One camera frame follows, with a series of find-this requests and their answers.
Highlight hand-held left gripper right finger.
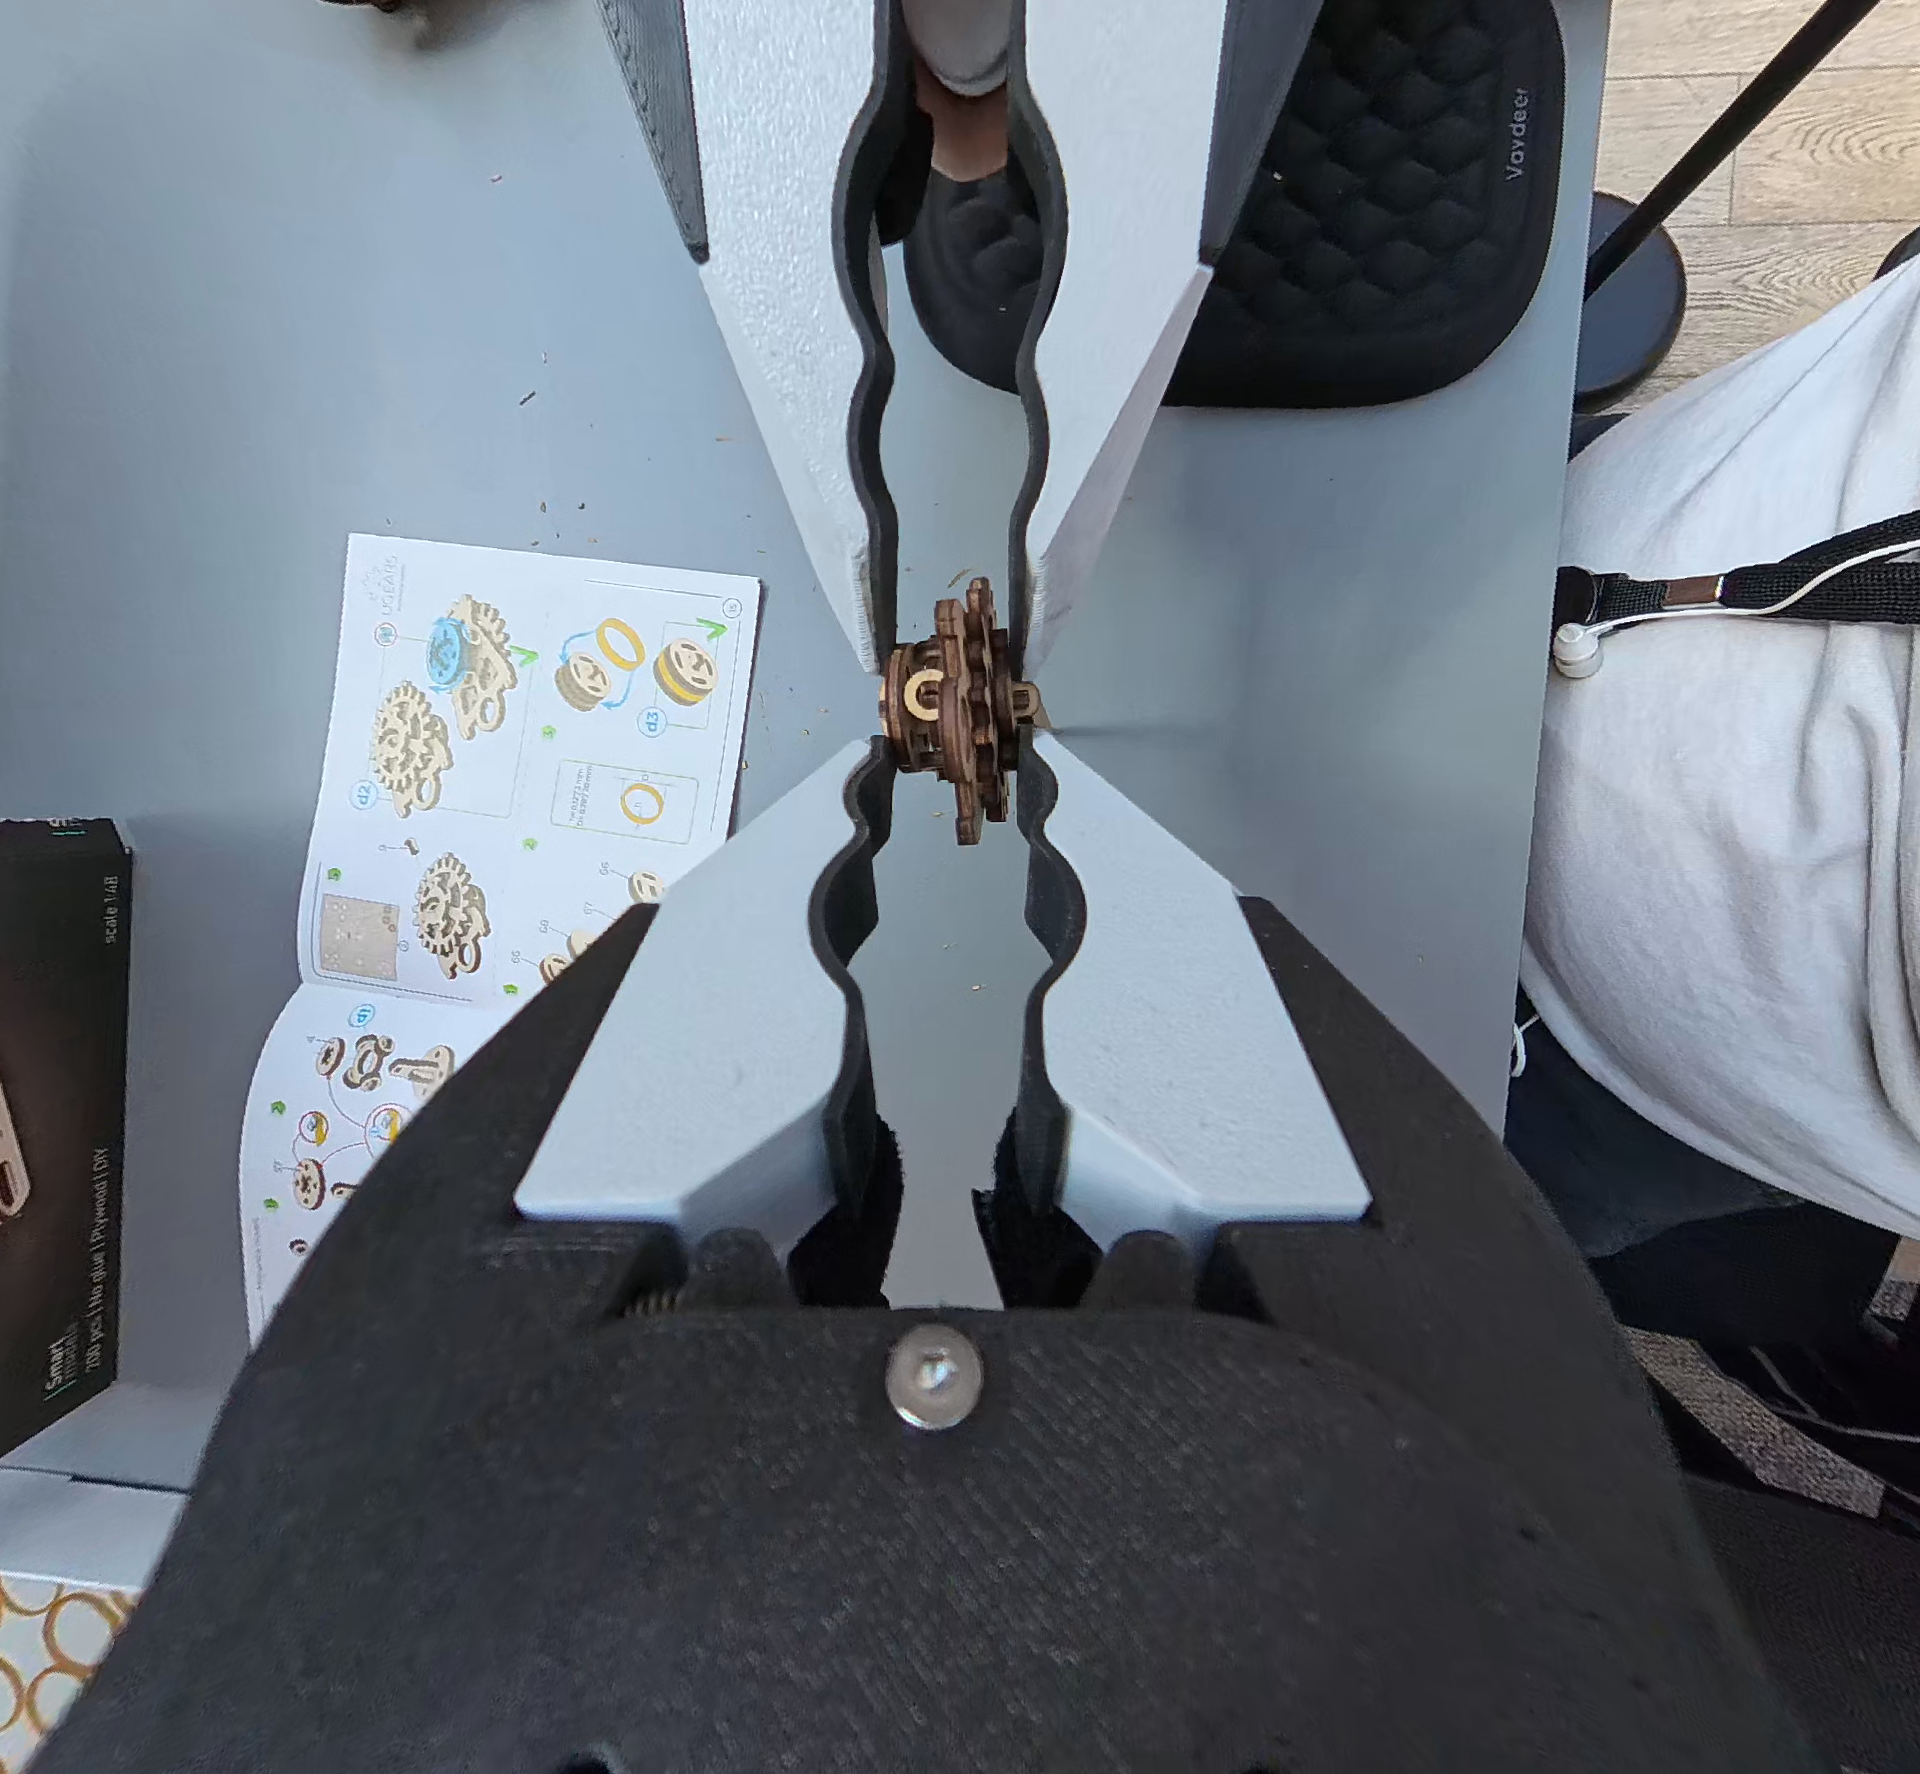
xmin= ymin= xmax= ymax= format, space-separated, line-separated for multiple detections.
xmin=1018 ymin=750 xmax=1375 ymax=1244

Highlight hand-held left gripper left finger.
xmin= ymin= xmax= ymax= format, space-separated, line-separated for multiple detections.
xmin=514 ymin=734 xmax=887 ymax=1244

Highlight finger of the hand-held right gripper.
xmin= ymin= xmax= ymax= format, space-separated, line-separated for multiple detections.
xmin=1007 ymin=0 xmax=1360 ymax=657
xmin=562 ymin=0 xmax=912 ymax=678

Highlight wooden gear assembly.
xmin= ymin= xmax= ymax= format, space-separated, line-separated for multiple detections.
xmin=876 ymin=577 xmax=1043 ymax=849

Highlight black model kit box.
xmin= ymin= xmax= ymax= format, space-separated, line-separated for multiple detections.
xmin=0 ymin=819 xmax=136 ymax=1462

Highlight person's right hand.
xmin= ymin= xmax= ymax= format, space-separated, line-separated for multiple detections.
xmin=917 ymin=76 xmax=1019 ymax=179

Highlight black quilted wrist rest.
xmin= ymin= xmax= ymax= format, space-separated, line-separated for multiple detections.
xmin=900 ymin=0 xmax=1564 ymax=409

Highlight printed instruction booklet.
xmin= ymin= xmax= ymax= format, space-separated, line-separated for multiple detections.
xmin=239 ymin=531 xmax=764 ymax=1348

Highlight dark trousers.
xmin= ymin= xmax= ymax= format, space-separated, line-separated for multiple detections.
xmin=1502 ymin=994 xmax=1898 ymax=1334

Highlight black framed sign stand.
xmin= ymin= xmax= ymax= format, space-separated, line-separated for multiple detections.
xmin=1572 ymin=0 xmax=1920 ymax=408

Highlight operator in white shirt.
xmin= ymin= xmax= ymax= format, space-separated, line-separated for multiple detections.
xmin=1515 ymin=258 xmax=1920 ymax=1236

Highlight white cardboard tray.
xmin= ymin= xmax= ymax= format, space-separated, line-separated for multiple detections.
xmin=0 ymin=1462 xmax=202 ymax=1774

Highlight pile of yellow rubber rings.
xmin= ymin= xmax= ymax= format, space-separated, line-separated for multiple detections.
xmin=0 ymin=1580 xmax=148 ymax=1768

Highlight black office chair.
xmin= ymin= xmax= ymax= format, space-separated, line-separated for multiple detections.
xmin=1590 ymin=1211 xmax=1920 ymax=1774

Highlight thin white cable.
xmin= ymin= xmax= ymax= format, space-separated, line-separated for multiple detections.
xmin=1553 ymin=536 xmax=1920 ymax=678

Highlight black lanyard strap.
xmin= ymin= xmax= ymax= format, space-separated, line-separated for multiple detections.
xmin=1553 ymin=507 xmax=1920 ymax=627

